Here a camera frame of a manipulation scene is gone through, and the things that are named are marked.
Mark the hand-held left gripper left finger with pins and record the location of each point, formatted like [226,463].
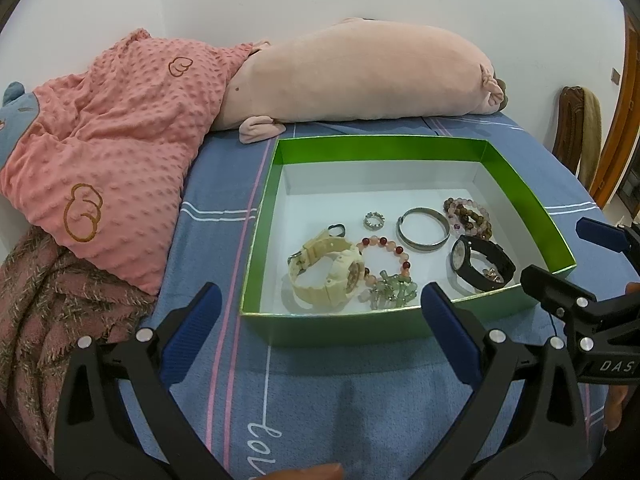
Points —
[192,320]

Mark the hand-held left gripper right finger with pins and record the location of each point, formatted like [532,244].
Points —
[450,330]

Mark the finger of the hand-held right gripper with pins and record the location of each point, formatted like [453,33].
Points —
[550,290]
[600,232]

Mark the silver bangle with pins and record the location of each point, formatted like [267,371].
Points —
[415,245]

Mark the green cardboard box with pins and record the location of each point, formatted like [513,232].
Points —
[350,330]

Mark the person's right hand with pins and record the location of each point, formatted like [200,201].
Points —
[615,405]

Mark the person's left hand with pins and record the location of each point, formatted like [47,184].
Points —
[310,473]

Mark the black wrist watch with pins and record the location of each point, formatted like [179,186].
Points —
[500,260]

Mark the small gold earring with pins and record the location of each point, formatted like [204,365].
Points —
[492,275]

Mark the wooden chair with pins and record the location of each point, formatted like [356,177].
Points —
[567,125]

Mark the cream wrist watch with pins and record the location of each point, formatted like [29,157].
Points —
[320,295]

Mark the brown fringed blanket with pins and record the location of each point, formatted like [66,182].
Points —
[50,310]

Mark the blue striped bed sheet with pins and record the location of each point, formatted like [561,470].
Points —
[325,400]

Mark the pink dotted blanket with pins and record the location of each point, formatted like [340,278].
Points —
[125,160]

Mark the blue plush toy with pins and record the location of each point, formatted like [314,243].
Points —
[15,120]

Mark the pink plush pillow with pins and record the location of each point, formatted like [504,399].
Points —
[360,75]

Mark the wooden door frame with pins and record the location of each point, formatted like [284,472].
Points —
[622,135]

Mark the wall switch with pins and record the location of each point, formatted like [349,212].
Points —
[615,76]

